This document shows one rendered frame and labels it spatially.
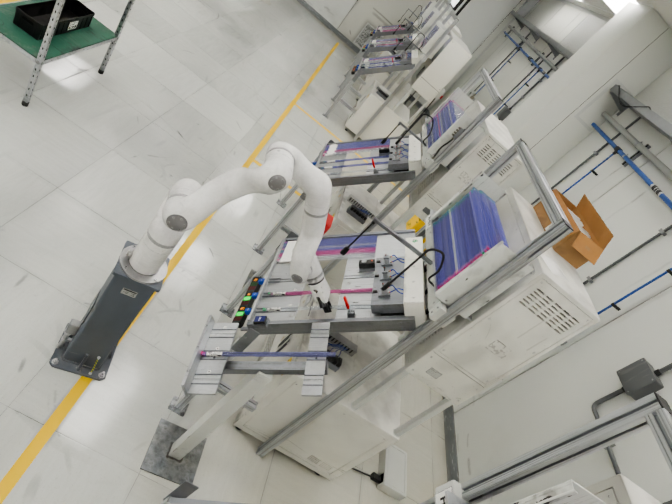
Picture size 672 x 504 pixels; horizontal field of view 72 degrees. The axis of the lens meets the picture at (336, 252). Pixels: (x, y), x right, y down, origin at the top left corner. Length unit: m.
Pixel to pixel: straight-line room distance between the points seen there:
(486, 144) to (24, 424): 2.77
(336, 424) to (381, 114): 4.70
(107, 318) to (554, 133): 4.18
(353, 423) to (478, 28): 8.94
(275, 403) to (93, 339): 0.87
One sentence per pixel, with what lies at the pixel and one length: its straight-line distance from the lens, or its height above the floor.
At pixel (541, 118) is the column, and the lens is 4.96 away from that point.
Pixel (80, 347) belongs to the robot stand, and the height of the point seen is 0.15.
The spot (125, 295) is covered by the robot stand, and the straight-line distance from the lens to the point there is 2.06.
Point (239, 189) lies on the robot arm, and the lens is 1.64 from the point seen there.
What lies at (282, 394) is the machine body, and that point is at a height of 0.46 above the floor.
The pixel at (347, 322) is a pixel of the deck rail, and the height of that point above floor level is 1.04.
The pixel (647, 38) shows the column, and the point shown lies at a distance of 5.04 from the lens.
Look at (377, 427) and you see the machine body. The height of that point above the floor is 0.61.
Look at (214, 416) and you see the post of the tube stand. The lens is 2.12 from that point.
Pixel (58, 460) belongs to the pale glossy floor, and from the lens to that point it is 2.35.
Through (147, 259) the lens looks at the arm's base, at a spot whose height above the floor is 0.80.
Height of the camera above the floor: 2.16
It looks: 31 degrees down
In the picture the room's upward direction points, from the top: 45 degrees clockwise
